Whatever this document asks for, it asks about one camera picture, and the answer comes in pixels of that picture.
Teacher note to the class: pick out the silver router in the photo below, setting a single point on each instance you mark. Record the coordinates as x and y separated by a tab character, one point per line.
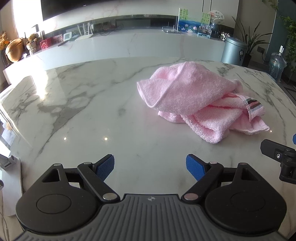
171	30

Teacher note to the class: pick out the brown teddy bear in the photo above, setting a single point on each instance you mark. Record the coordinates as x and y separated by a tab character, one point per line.
32	42

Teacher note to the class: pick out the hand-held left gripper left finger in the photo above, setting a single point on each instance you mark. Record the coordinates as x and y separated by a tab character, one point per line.
106	167

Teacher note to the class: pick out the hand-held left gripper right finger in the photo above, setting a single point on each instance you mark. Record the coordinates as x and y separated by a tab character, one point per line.
194	167

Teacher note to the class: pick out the potted plant in black pot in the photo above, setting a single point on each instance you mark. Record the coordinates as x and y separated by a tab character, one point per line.
251	41

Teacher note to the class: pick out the white router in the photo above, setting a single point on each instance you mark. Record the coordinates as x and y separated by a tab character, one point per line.
84	36

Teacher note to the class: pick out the small white clock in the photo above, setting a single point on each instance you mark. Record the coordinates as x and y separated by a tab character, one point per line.
67	37

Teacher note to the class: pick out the silver trash can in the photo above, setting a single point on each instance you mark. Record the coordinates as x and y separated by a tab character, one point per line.
233	52

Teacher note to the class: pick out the black television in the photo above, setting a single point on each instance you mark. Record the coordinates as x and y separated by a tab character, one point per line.
104	5

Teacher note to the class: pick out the lotus painting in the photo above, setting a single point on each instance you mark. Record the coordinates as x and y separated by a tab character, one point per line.
187	25

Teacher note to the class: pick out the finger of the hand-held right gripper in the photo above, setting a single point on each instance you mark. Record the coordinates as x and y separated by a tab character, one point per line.
286	160
294	138

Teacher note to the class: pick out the clear water bottle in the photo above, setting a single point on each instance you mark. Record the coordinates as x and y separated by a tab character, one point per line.
277	66

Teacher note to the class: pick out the green leafy plant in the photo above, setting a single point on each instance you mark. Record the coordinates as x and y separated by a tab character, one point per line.
290	30

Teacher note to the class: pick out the round paper fan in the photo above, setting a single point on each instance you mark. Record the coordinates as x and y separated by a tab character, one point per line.
217	16

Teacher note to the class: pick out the red box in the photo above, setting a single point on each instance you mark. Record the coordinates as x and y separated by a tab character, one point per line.
45	44

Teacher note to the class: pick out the dried yellow flowers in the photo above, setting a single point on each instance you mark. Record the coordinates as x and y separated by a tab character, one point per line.
3	40

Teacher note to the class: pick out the white tv cabinet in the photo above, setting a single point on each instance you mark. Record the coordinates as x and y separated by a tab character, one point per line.
115	46

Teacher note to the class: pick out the brown wooden gourd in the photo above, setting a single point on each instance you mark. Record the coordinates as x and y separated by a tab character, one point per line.
14	51

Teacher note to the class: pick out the pink towel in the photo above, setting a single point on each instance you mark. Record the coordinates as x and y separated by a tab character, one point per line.
196	92

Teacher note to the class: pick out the wall outlet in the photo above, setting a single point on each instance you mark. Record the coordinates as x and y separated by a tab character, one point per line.
261	49

